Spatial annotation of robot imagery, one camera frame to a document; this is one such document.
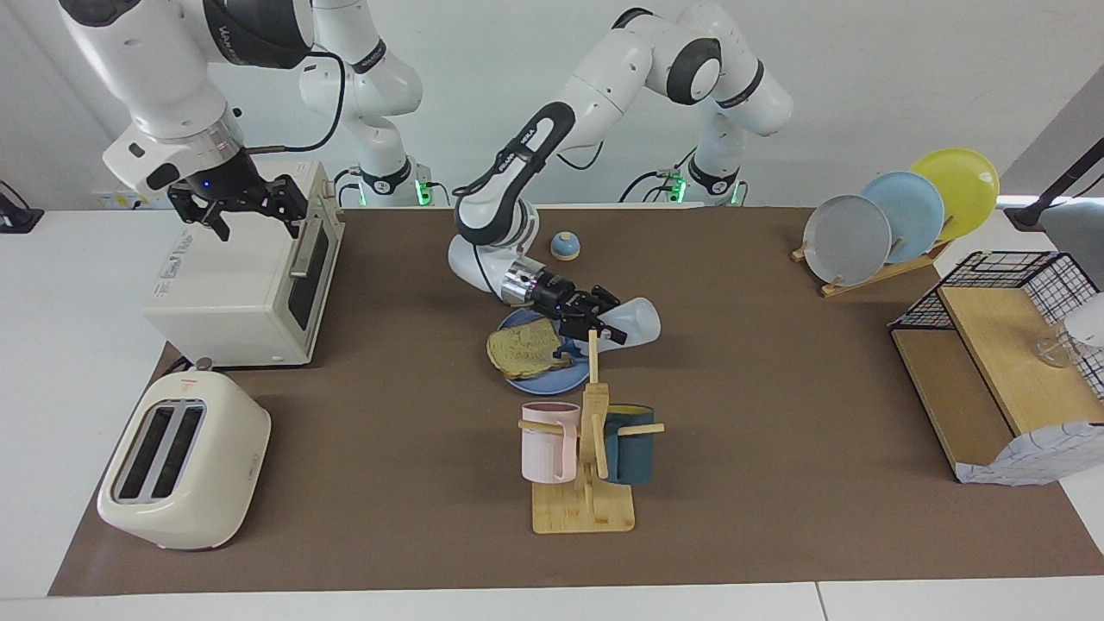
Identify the squeeze bottle with blue cap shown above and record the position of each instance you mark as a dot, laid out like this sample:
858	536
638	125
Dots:
638	319

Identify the grey plate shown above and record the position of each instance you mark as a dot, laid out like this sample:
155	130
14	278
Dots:
849	241

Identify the wooden mug tree stand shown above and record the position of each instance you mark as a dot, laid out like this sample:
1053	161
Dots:
582	513

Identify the white power strip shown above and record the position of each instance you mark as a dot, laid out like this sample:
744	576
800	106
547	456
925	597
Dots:
129	200

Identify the black clamp mount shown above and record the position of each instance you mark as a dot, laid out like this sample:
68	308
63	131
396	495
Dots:
17	220

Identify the cream toaster oven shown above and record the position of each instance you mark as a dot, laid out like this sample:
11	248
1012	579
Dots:
250	293

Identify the white checkered cloth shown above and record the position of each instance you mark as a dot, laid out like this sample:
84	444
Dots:
1035	453

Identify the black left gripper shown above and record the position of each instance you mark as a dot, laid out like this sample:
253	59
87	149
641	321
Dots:
559	297

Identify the clear drinking glass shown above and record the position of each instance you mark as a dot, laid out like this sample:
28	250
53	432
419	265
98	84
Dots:
1054	352

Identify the periwinkle blue flat plate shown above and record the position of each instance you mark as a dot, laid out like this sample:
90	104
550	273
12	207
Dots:
565	375

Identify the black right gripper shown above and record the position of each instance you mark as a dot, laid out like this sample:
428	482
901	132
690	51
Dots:
226	181

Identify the grey rounded cover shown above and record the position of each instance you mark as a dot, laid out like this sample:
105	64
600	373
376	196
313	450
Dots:
1082	233

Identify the dark teal mug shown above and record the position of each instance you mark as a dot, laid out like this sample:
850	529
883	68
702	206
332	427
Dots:
634	457

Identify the cream two-slot toaster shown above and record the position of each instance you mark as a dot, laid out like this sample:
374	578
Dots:
198	483

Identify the wooden plate rack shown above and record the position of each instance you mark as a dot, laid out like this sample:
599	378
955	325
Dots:
897	269

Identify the pink ribbed mug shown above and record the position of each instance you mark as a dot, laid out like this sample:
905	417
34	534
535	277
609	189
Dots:
543	448

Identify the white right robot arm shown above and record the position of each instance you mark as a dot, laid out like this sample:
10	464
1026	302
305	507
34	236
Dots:
164	69

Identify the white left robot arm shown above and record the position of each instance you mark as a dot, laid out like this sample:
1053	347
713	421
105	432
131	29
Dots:
604	86

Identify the slice of toast bread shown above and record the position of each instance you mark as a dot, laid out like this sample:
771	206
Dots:
522	349

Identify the yellow plate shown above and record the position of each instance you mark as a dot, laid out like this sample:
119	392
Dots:
962	185

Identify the brown table mat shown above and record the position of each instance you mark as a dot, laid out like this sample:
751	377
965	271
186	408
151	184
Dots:
388	483

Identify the light blue plate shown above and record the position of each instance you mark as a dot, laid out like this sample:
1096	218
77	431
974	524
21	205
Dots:
914	211

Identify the translucent white cup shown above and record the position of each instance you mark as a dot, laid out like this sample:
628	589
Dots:
1085	323

